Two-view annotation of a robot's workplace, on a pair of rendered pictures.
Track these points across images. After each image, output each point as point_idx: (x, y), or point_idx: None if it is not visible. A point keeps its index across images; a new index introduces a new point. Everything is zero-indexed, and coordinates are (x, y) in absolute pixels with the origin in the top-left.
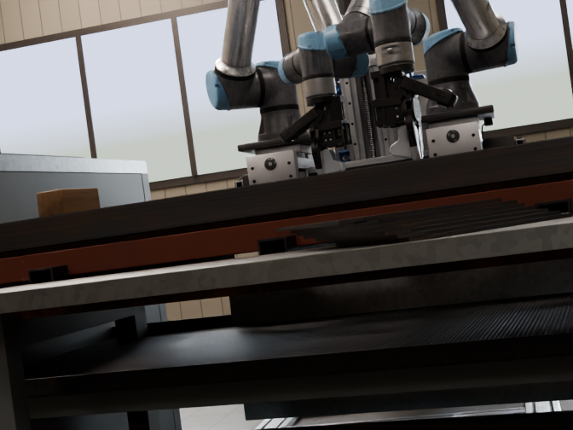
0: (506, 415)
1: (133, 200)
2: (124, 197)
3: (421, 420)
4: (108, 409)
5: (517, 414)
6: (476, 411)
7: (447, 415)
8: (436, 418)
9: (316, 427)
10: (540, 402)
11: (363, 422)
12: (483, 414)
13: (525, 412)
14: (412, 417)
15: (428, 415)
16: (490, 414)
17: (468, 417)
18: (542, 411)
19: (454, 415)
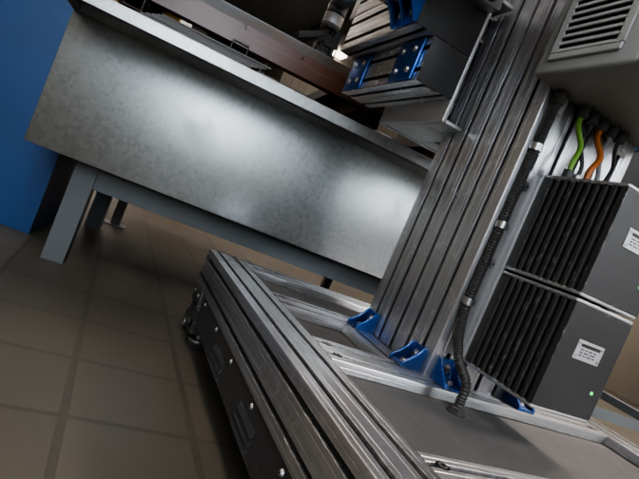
0: (243, 225)
1: (638, 172)
2: (627, 168)
3: (300, 247)
4: None
5: (236, 222)
6: (294, 282)
7: (316, 288)
8: (291, 244)
9: (368, 274)
10: (238, 266)
11: (339, 263)
12: (282, 276)
13: (243, 261)
14: (348, 300)
15: (351, 316)
16: (276, 273)
17: (268, 235)
18: (227, 255)
19: (309, 285)
